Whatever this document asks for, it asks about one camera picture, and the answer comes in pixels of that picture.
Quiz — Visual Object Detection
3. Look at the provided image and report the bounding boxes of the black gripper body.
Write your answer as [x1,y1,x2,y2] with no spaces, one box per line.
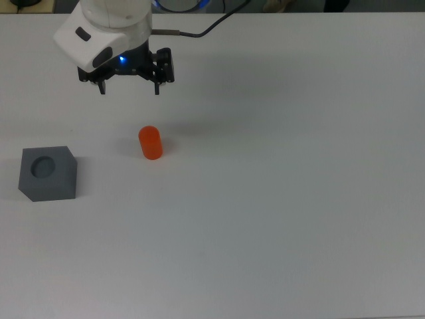
[78,41,157,84]

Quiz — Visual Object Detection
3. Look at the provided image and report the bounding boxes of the orange cylinder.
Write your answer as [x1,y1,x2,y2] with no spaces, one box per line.
[137,125,164,161]

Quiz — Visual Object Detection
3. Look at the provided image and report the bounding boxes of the grey block with round hole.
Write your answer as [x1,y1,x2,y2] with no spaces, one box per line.
[18,145,79,203]

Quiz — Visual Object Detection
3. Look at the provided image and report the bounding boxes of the black object on desk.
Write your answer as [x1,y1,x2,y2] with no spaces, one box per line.
[9,0,41,9]

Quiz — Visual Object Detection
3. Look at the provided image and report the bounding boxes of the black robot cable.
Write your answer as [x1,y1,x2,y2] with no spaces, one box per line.
[151,0,252,38]

